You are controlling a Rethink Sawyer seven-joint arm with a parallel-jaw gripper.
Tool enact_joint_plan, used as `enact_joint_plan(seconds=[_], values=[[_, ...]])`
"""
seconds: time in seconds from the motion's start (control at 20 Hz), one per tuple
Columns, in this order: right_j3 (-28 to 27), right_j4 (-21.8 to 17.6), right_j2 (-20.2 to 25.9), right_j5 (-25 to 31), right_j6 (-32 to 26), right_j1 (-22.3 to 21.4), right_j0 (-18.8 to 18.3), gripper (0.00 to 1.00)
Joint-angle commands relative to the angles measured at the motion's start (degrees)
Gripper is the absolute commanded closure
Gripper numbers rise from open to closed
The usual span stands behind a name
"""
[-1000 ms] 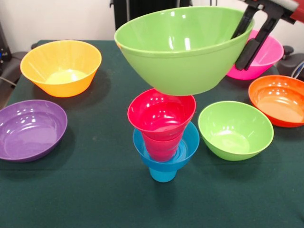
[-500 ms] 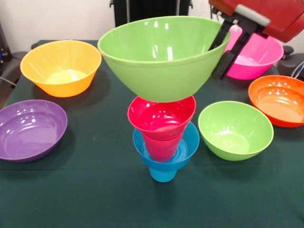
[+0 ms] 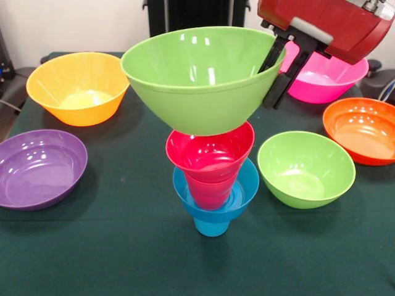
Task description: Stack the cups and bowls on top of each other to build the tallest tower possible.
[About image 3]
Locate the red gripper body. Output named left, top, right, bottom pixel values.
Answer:
left=257, top=0, right=395, bottom=65

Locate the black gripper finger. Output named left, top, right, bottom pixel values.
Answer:
left=262, top=35, right=317, bottom=111
left=258, top=36, right=288, bottom=74

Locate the pink bowl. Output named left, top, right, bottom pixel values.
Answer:
left=279, top=41, right=370, bottom=105

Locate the green bowl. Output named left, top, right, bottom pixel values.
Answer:
left=257, top=131, right=357, bottom=210
left=120, top=26, right=287, bottom=137

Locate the red bowl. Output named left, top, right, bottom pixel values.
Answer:
left=165, top=121, right=256, bottom=185

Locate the blue bowl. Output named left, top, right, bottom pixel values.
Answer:
left=172, top=157, right=260, bottom=221

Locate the red cup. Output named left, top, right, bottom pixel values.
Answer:
left=184, top=172, right=240, bottom=212

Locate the blue cup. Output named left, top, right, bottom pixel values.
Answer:
left=193, top=215, right=231, bottom=238

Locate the purple bowl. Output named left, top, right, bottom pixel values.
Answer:
left=0, top=128, right=89, bottom=212

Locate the black office chair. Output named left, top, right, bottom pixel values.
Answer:
left=0, top=66, right=38, bottom=112
left=360, top=59, right=395, bottom=104

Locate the orange bowl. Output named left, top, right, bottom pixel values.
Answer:
left=322, top=97, right=395, bottom=167

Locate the yellow bowl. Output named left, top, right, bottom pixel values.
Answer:
left=25, top=51, right=131, bottom=127

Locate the dark green tablecloth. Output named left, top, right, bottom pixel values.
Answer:
left=0, top=51, right=395, bottom=296

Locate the black computer box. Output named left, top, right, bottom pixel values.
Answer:
left=0, top=29, right=16, bottom=83

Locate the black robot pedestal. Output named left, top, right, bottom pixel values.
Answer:
left=142, top=0, right=260, bottom=39

